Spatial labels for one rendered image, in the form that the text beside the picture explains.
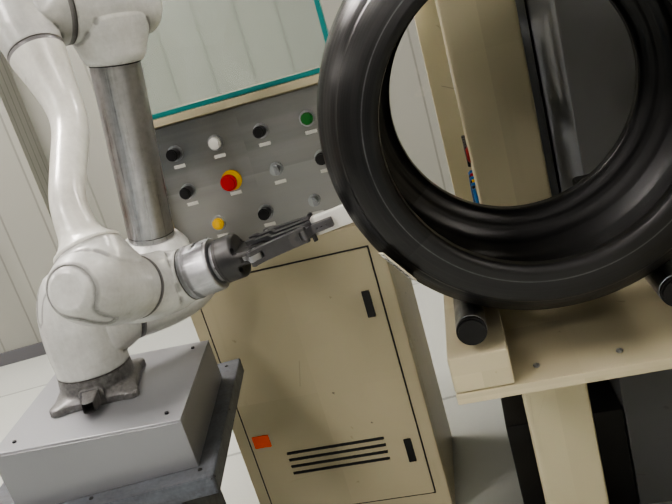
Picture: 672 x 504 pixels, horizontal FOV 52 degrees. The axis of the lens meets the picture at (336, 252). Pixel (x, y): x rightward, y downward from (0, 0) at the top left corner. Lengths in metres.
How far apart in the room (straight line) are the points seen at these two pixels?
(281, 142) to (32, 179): 2.53
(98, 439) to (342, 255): 0.71
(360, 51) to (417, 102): 3.13
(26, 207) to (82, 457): 2.81
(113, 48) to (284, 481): 1.26
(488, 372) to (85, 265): 0.58
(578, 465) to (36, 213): 3.23
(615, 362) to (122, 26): 1.03
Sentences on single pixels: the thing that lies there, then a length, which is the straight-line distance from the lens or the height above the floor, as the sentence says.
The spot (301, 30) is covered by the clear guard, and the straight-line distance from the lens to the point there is 1.66.
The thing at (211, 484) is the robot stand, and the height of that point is 0.63.
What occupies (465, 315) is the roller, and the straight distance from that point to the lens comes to 1.02.
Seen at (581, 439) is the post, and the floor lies 0.43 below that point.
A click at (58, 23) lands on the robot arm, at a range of 1.37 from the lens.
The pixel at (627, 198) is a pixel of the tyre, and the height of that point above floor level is 0.97.
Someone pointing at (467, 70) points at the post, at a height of 1.22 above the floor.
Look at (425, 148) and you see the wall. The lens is 4.07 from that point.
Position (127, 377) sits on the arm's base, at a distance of 1.55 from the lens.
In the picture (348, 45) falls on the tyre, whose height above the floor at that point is 1.33.
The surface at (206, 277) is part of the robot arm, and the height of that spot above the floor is 1.05.
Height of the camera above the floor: 1.35
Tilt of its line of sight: 17 degrees down
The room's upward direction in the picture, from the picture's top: 16 degrees counter-clockwise
